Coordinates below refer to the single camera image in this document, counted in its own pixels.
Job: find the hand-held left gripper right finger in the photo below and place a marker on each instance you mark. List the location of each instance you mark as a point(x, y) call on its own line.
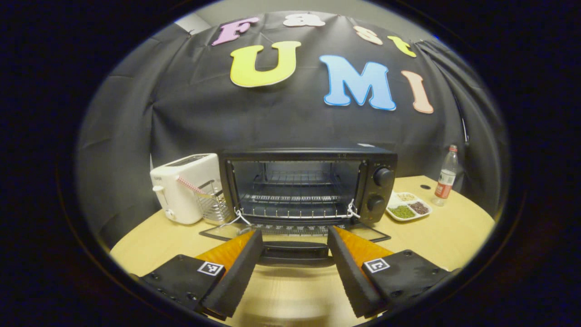
point(352, 277)

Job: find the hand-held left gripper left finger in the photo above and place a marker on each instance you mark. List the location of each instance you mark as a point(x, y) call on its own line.
point(236, 277)

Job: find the black electric oven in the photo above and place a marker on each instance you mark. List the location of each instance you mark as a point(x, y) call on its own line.
point(383, 200)

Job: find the white divided snack dish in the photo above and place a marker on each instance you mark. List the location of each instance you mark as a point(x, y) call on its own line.
point(408, 206)

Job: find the white toaster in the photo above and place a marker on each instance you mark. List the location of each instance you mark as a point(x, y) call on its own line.
point(181, 200)

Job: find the clear bottle with red label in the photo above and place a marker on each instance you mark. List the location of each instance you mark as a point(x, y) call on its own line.
point(445, 181)

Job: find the black backdrop cloth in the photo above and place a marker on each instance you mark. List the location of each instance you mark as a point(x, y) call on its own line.
point(290, 122)

